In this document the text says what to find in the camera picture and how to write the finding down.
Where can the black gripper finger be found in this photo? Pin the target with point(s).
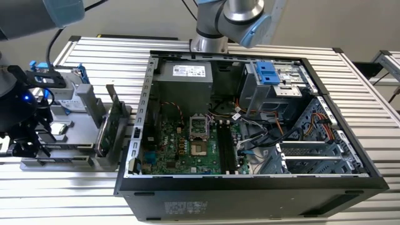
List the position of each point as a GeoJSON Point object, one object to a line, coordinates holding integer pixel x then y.
{"type": "Point", "coordinates": [22, 147]}
{"type": "Point", "coordinates": [43, 126]}

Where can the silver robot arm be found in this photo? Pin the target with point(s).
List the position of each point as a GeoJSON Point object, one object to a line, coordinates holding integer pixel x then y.
{"type": "Point", "coordinates": [24, 16]}

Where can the silver CPU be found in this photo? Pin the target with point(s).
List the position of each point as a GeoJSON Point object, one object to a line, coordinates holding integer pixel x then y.
{"type": "Point", "coordinates": [59, 129]}

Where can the grey parts rack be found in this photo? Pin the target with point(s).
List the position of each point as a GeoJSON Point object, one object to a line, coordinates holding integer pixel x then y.
{"type": "Point", "coordinates": [82, 133]}

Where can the hard disk with blue carrier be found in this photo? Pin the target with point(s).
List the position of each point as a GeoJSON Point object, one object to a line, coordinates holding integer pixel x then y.
{"type": "Point", "coordinates": [72, 103]}

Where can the green graphics card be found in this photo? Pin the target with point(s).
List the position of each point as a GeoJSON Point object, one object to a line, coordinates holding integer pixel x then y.
{"type": "Point", "coordinates": [112, 126]}

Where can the black case latch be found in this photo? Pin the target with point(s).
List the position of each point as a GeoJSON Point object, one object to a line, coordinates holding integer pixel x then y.
{"type": "Point", "coordinates": [136, 133]}

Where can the green motherboard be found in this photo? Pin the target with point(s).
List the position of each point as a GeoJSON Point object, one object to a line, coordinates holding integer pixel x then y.
{"type": "Point", "coordinates": [168, 131]}

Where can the grey power supply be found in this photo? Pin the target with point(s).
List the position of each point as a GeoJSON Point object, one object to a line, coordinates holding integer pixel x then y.
{"type": "Point", "coordinates": [184, 93]}

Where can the black flat bar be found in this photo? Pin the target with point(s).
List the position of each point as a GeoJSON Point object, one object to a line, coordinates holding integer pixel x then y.
{"type": "Point", "coordinates": [140, 37]}

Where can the CPU socket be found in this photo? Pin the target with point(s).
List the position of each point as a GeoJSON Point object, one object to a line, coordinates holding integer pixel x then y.
{"type": "Point", "coordinates": [199, 148]}

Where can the black PC case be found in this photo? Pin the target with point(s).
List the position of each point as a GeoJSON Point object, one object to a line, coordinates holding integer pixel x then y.
{"type": "Point", "coordinates": [219, 199]}

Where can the grey metal drive cage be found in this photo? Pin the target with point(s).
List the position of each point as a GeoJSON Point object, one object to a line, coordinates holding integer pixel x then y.
{"type": "Point", "coordinates": [259, 98]}

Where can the blue plastic drive latch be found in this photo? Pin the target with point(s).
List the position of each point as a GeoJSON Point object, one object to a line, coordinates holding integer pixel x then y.
{"type": "Point", "coordinates": [267, 75]}

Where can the grey metal disk bay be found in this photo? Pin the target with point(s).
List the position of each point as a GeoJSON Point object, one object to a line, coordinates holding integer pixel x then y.
{"type": "Point", "coordinates": [312, 158]}

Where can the black square box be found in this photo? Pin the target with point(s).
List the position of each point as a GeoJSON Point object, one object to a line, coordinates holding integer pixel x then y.
{"type": "Point", "coordinates": [368, 70]}

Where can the aluminium side table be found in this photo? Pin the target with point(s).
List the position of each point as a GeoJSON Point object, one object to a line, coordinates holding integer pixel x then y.
{"type": "Point", "coordinates": [392, 63]}

